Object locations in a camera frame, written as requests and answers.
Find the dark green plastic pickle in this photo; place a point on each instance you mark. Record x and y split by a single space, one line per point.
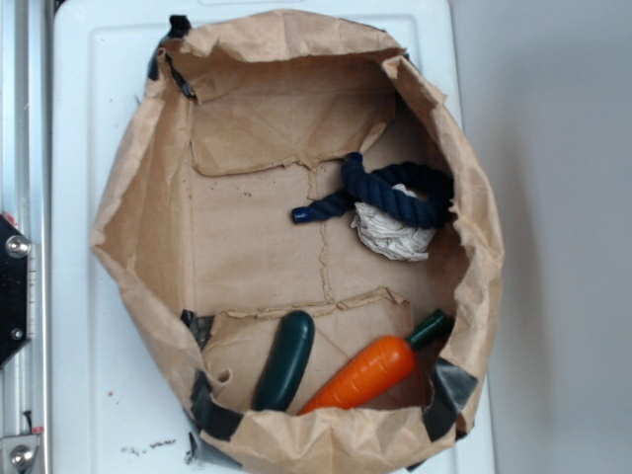
286 363

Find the crumpled white paper ball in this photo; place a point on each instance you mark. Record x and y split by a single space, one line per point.
384 235

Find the brown paper bag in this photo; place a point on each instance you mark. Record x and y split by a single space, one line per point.
240 122

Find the orange plastic carrot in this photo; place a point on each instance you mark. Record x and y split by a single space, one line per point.
382 364

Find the white plastic bin lid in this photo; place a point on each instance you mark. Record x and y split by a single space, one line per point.
112 410

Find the black metal bracket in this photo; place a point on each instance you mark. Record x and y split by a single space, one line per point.
14 286

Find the aluminium frame rail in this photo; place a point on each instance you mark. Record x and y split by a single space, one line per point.
26 54

